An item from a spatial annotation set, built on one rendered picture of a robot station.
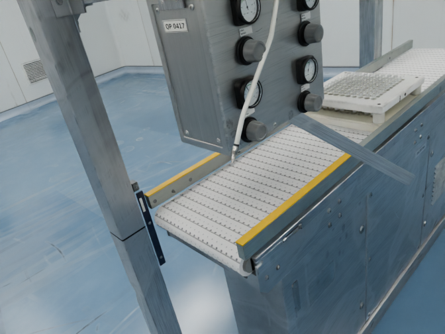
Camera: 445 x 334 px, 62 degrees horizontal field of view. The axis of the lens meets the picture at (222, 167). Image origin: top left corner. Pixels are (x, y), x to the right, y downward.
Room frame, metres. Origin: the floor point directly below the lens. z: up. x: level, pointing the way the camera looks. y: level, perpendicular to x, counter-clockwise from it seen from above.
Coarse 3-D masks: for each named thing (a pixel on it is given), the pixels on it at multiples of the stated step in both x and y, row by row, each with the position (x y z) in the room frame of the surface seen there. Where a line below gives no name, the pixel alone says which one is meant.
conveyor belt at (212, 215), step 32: (416, 64) 1.28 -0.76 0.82; (288, 128) 0.95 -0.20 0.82; (256, 160) 0.80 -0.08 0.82; (288, 160) 0.77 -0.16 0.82; (320, 160) 0.74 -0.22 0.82; (192, 192) 0.71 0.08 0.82; (224, 192) 0.68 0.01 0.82; (256, 192) 0.66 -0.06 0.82; (288, 192) 0.63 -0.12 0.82; (160, 224) 0.65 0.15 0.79; (192, 224) 0.59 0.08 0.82; (224, 224) 0.57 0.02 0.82; (256, 224) 0.55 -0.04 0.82; (224, 256) 0.50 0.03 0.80
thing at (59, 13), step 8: (56, 0) 0.65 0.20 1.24; (64, 0) 0.66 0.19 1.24; (72, 0) 0.65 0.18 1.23; (80, 0) 0.63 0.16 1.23; (56, 8) 0.65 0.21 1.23; (64, 8) 0.66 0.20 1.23; (72, 8) 0.66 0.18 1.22; (80, 8) 0.63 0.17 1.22; (56, 16) 0.65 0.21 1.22; (64, 16) 0.65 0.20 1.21
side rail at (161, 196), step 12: (396, 48) 1.41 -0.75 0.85; (408, 48) 1.47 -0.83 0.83; (384, 60) 1.34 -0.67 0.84; (252, 144) 0.87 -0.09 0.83; (228, 156) 0.82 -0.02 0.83; (204, 168) 0.76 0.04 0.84; (216, 168) 0.79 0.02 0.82; (180, 180) 0.72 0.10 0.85; (192, 180) 0.74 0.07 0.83; (156, 192) 0.68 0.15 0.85; (168, 192) 0.70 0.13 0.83; (156, 204) 0.67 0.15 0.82
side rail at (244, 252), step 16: (432, 96) 0.94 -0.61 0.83; (400, 112) 0.83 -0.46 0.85; (416, 112) 0.87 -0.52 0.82; (384, 128) 0.76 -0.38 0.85; (368, 144) 0.71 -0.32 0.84; (352, 160) 0.67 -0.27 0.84; (336, 176) 0.63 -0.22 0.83; (320, 192) 0.59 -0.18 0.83; (304, 208) 0.56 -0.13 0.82; (272, 224) 0.50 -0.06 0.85; (256, 240) 0.47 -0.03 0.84; (240, 256) 0.46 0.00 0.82
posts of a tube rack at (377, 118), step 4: (420, 88) 0.94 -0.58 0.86; (412, 92) 0.95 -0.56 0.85; (416, 92) 0.94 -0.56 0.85; (420, 92) 0.95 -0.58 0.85; (376, 116) 0.82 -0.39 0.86; (380, 116) 0.81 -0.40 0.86; (384, 116) 0.81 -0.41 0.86; (376, 120) 0.82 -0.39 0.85; (380, 120) 0.81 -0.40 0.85; (384, 120) 0.82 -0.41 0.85
